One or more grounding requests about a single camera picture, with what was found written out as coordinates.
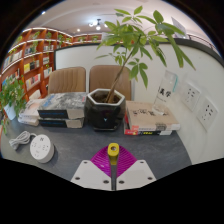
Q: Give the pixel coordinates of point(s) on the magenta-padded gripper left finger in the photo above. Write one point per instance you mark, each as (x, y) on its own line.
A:
(88, 175)

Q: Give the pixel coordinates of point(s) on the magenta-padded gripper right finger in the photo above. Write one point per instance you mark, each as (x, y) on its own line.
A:
(136, 175)

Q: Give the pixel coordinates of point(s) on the clear acrylic sign stand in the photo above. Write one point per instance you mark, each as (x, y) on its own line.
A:
(165, 91)

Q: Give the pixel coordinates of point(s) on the red and black book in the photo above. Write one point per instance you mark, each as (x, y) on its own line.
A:
(146, 132)

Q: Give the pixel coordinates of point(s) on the small tree in black pot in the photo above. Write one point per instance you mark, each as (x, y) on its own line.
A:
(105, 113)

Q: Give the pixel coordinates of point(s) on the recessed ceiling lights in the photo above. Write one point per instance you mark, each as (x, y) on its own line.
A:
(43, 12)

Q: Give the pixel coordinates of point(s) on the orange wooden bookshelf unit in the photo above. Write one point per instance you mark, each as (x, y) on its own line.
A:
(31, 63)
(86, 38)

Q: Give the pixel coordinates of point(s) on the dark blue-spined book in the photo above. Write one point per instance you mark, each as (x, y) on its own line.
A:
(60, 122)

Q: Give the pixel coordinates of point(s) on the round white power strip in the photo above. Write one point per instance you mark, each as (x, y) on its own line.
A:
(41, 148)

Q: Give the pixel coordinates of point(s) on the multi-bulb ceiling lamp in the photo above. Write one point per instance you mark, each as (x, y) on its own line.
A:
(98, 24)

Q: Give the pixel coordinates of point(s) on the grey landscape-cover book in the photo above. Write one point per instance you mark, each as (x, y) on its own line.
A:
(63, 101)

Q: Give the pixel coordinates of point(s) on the tan upholstered chair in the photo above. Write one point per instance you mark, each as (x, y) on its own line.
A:
(66, 80)
(100, 78)

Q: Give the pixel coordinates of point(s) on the small yellow charger block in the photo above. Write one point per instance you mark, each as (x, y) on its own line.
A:
(113, 152)

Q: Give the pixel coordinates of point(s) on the thin white book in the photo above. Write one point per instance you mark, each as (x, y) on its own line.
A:
(28, 121)

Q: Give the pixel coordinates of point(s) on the tan-cover book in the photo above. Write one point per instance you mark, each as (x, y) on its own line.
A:
(150, 120)

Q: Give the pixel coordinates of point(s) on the white wall socket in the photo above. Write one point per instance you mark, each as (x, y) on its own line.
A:
(191, 96)
(207, 113)

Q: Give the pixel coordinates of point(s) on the leafy plant in white pot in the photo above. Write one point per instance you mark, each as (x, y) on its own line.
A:
(13, 95)

